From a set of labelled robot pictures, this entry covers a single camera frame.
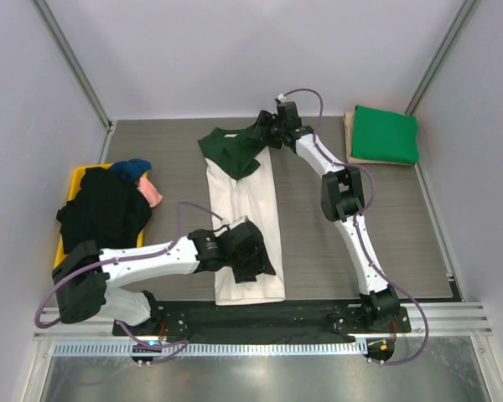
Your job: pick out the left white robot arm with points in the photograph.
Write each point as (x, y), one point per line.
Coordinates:
(90, 281)

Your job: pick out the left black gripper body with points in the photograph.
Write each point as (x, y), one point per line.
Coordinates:
(237, 259)

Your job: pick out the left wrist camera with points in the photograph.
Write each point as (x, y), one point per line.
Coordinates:
(231, 224)

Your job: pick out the white and green raglan t-shirt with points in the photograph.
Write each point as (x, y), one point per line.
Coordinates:
(240, 180)

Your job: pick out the right aluminium corner post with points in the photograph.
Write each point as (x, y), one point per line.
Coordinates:
(452, 34)

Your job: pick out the folded bright green t-shirt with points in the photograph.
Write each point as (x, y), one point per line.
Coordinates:
(384, 136)

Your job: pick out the blue garment in bin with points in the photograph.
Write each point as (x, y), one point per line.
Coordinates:
(130, 170)

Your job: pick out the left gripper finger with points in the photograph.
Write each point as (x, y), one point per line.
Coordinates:
(259, 262)
(244, 272)

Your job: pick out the left aluminium corner post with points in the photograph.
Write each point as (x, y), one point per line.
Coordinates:
(64, 47)

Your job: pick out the black t-shirt in bin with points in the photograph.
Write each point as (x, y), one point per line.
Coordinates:
(100, 209)

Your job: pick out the aluminium corner post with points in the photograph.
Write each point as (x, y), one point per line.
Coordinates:
(64, 47)
(452, 34)

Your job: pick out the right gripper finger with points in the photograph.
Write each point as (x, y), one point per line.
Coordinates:
(273, 140)
(263, 126)

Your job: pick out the slotted cable duct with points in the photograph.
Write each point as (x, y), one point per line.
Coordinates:
(129, 348)

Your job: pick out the yellow plastic bin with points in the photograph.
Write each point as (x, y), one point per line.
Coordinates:
(63, 251)

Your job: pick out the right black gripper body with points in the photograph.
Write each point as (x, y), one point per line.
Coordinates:
(277, 129)

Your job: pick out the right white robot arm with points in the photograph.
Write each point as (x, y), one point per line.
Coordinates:
(342, 203)

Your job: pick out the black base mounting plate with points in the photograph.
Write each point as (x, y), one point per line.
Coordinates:
(286, 322)

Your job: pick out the folded beige t-shirt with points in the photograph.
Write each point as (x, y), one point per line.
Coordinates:
(348, 120)

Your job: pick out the pink garment in bin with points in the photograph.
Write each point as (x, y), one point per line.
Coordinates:
(149, 192)

